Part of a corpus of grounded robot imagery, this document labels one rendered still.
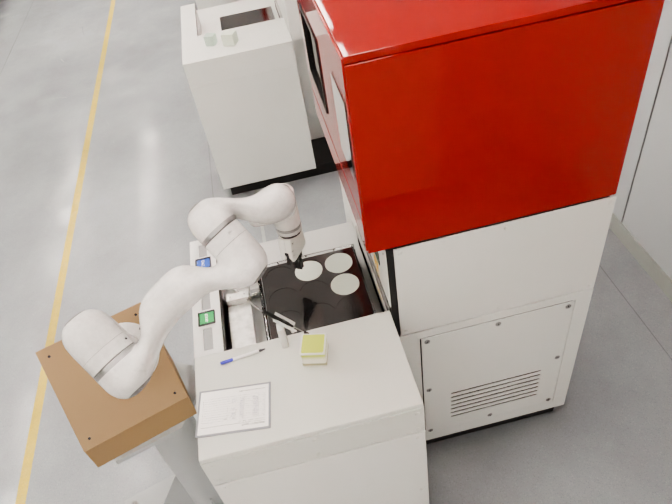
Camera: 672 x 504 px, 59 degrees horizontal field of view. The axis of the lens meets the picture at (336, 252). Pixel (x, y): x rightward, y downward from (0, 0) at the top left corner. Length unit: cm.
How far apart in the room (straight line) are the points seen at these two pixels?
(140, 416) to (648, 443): 200
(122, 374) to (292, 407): 50
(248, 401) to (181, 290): 48
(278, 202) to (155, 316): 39
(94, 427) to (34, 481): 128
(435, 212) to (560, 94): 43
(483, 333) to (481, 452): 73
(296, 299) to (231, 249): 70
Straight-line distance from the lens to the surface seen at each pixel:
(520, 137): 160
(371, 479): 198
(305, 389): 174
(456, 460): 268
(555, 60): 153
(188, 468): 230
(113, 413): 190
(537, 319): 218
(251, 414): 173
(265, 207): 142
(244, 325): 204
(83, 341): 148
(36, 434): 330
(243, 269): 138
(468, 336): 210
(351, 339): 182
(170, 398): 188
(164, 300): 142
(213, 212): 139
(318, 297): 203
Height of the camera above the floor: 240
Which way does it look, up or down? 44 degrees down
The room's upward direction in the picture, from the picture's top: 10 degrees counter-clockwise
